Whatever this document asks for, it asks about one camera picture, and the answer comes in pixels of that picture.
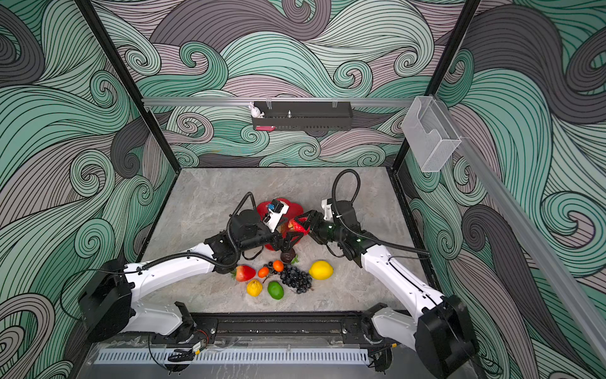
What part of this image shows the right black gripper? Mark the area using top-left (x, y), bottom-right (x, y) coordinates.
top-left (295, 209), bottom-right (349, 245)

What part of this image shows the red fake apple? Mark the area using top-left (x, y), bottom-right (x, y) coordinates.
top-left (282, 219), bottom-right (309, 236)

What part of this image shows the red flower-shaped fruit bowl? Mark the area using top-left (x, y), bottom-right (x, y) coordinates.
top-left (257, 197), bottom-right (307, 245)

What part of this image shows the dark maroon fake fruit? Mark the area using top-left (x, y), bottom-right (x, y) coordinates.
top-left (280, 249), bottom-right (297, 264)

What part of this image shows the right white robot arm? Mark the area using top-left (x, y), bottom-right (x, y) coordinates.
top-left (294, 211), bottom-right (478, 378)

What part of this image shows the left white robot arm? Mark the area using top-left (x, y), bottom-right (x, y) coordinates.
top-left (78, 208), bottom-right (287, 343)

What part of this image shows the red fake mango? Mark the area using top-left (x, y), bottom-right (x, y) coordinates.
top-left (232, 265), bottom-right (257, 283)

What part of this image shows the small orange fake tangerine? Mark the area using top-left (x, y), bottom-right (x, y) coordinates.
top-left (257, 267), bottom-right (270, 278)

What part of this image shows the large yellow fake lemon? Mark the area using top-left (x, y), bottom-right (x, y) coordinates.
top-left (309, 261), bottom-right (334, 280)

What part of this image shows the small yellow fake lemon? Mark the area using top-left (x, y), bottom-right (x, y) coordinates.
top-left (246, 280), bottom-right (263, 297)

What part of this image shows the dark fake grape bunch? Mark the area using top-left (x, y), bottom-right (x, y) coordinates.
top-left (280, 265), bottom-right (312, 294)

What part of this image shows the green fake lime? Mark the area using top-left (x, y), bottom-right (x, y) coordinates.
top-left (268, 281), bottom-right (284, 300)

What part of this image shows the small white figurine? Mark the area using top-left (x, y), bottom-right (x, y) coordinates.
top-left (248, 102), bottom-right (264, 118)

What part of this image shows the right black cable loop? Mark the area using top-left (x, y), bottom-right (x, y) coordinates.
top-left (330, 169), bottom-right (432, 257)

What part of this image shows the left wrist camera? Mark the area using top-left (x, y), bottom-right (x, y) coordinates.
top-left (263, 199), bottom-right (289, 232)

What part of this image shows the left black cable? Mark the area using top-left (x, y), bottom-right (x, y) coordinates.
top-left (136, 191), bottom-right (257, 276)

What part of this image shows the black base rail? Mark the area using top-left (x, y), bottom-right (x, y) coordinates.
top-left (179, 311), bottom-right (470, 346)

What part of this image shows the black wall shelf tray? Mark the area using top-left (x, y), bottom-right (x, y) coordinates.
top-left (251, 102), bottom-right (354, 133)

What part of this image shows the aluminium wall rail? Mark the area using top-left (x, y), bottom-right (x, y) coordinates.
top-left (141, 96), bottom-right (414, 108)

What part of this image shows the clear plastic wall bin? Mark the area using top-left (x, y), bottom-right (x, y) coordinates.
top-left (401, 96), bottom-right (461, 173)

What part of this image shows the white slotted cable duct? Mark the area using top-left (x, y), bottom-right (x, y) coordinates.
top-left (93, 348), bottom-right (369, 366)

